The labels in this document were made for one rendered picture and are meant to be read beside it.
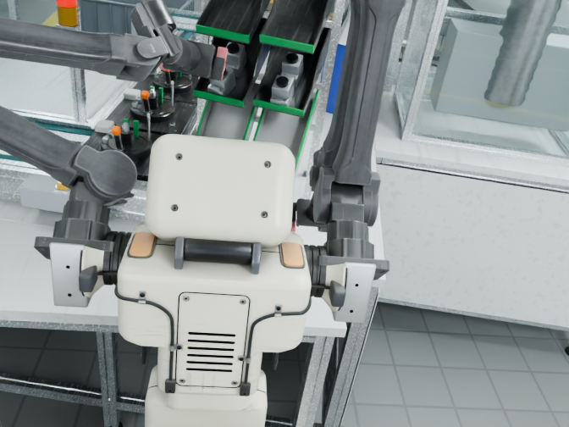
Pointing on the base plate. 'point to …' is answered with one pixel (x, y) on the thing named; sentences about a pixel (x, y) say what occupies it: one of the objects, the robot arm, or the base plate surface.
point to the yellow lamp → (67, 16)
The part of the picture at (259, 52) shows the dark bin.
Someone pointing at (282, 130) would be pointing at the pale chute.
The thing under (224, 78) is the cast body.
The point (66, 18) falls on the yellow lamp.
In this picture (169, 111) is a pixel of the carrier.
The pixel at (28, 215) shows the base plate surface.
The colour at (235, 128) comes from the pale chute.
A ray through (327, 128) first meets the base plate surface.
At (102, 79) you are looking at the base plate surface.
